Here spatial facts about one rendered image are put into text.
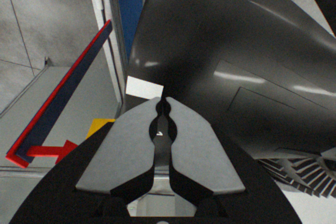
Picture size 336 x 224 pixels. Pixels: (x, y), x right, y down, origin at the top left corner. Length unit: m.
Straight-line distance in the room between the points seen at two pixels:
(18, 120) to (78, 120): 0.39
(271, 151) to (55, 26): 1.57
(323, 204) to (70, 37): 1.68
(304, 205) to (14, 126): 1.43
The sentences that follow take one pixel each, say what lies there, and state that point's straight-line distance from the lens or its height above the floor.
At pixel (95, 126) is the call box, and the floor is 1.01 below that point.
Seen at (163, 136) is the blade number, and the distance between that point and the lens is 0.17.
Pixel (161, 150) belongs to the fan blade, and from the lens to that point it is 0.18.
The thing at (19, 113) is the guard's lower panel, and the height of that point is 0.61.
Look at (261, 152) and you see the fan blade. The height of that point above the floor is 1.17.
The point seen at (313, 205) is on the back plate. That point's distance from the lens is 0.58.
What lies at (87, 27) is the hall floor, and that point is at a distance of 1.47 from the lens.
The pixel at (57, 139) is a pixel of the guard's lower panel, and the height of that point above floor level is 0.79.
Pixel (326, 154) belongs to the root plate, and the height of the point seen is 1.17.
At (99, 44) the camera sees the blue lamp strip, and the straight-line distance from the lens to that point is 0.33.
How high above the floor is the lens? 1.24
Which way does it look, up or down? 44 degrees down
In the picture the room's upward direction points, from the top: 179 degrees clockwise
